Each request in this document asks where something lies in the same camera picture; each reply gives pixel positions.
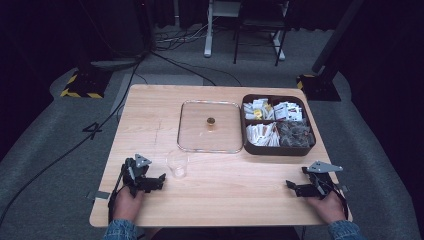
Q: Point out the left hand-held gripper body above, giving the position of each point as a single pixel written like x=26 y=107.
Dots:
x=135 y=175

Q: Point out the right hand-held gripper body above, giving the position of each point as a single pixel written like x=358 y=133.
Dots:
x=319 y=181

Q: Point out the person's right hand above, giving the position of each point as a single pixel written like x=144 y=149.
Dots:
x=328 y=208

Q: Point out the person's left hand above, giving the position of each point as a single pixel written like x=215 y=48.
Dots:
x=127 y=204

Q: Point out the clear plastic cup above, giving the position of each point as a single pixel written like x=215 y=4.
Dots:
x=177 y=164

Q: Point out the grey tape strip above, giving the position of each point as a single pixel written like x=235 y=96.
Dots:
x=343 y=188
x=99 y=195

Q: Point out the dark brown compartment box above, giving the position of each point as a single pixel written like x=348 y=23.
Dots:
x=276 y=150

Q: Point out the pile of dark tea bags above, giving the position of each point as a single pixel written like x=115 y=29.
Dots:
x=295 y=134

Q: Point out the pile of white stick packets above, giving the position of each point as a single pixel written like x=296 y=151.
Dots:
x=263 y=134

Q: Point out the clear glass lid gold knob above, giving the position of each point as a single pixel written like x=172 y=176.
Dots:
x=210 y=126

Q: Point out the pile of white red packets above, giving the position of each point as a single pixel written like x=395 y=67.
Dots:
x=288 y=111

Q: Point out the pile of white yellow packets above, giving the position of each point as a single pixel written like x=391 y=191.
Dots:
x=256 y=110

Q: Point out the black stand base hazard stripes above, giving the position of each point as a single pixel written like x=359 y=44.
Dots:
x=318 y=87
x=85 y=85

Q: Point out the black chair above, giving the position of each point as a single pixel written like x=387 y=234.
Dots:
x=258 y=26

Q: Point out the white desk frame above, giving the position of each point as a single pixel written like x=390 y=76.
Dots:
x=213 y=30

